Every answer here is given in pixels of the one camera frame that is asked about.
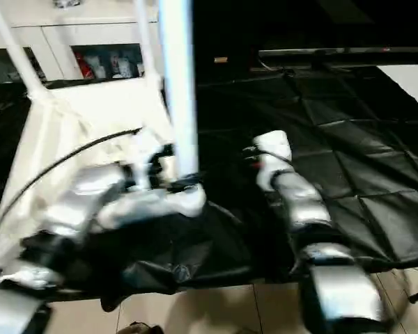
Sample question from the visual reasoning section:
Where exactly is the white plastic table leg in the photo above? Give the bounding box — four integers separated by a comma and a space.
134, 0, 163, 84
0, 0, 48, 100
156, 0, 208, 216

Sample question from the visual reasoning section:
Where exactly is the white plastic table top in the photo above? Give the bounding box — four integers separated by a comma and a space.
0, 76, 208, 269

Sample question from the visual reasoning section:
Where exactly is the black mat cloth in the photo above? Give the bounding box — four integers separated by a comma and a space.
0, 65, 418, 312

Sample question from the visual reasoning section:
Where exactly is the blue white printed mug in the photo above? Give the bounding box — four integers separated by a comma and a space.
111, 55, 133, 78

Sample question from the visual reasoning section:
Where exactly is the red bottle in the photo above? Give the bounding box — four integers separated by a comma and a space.
78, 54, 97, 79

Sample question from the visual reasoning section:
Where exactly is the grey low shelf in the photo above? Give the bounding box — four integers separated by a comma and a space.
259, 47, 418, 67

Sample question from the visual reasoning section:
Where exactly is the black backdrop cloth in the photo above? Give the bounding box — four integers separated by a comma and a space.
194, 0, 418, 76

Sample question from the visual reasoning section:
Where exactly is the white glass-door cabinet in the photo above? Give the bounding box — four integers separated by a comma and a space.
0, 0, 161, 83

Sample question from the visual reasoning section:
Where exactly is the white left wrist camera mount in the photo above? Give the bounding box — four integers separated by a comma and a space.
128, 132, 175, 191

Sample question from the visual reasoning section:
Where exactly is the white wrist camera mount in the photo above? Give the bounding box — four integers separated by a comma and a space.
252, 130, 293, 191
128, 132, 175, 191

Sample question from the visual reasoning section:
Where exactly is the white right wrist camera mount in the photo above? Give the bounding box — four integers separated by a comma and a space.
252, 130, 293, 191

